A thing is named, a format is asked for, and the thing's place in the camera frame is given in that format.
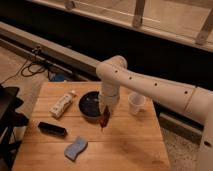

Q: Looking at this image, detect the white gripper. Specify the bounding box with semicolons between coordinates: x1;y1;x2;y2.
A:
98;92;120;115

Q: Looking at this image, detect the red pepper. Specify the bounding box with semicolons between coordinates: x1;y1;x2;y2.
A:
100;107;110;128

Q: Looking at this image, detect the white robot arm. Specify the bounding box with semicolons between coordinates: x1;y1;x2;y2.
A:
96;55;213;171

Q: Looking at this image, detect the dark blue ceramic bowl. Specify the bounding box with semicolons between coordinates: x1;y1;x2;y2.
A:
78;91;101;119

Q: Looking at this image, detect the translucent plastic cup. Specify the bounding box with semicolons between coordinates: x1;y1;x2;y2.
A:
128;92;146;115

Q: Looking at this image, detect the white tube with cap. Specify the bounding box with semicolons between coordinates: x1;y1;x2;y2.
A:
49;90;76;119

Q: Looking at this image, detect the wooden cutting board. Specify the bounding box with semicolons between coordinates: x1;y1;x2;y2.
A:
12;82;170;171

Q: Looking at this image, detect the blue object behind board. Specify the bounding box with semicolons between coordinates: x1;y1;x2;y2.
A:
50;73;65;82

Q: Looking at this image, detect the blue sponge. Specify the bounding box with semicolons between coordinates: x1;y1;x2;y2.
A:
64;137;88;161

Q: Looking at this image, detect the black rectangular block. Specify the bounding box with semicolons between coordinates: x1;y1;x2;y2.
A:
38;122;67;137

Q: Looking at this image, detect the black chair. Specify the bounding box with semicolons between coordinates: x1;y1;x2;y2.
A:
0;84;29;169

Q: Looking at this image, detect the metal floor rail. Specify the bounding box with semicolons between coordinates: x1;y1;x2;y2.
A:
0;21;213;141

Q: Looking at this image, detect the black cable on floor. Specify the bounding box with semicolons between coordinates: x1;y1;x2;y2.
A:
0;58;51;85

